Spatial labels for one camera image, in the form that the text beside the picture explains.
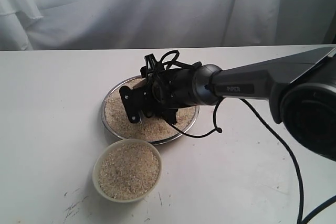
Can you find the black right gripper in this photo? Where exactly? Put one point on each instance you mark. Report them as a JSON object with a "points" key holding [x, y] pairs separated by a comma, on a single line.
{"points": [[167, 90]]}

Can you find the white fabric backdrop curtain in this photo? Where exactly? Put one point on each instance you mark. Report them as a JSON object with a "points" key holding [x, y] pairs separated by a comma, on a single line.
{"points": [[127, 24]]}

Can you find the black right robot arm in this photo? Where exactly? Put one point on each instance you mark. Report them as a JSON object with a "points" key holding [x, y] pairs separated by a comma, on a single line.
{"points": [[300, 90]]}

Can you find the white ceramic bowl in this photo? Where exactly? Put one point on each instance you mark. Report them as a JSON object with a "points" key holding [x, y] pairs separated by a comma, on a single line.
{"points": [[95, 179]]}

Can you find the rice in metal tray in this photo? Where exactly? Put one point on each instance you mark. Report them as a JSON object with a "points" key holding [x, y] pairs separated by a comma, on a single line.
{"points": [[152, 130]]}

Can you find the round metal tray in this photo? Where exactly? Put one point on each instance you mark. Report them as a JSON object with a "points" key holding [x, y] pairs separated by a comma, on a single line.
{"points": [[105, 119]]}

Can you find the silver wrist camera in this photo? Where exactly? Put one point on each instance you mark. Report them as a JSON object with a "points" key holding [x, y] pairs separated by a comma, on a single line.
{"points": [[135, 102]]}

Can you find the rice in white bowl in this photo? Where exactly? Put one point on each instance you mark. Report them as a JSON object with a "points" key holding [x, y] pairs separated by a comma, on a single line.
{"points": [[128, 171]]}

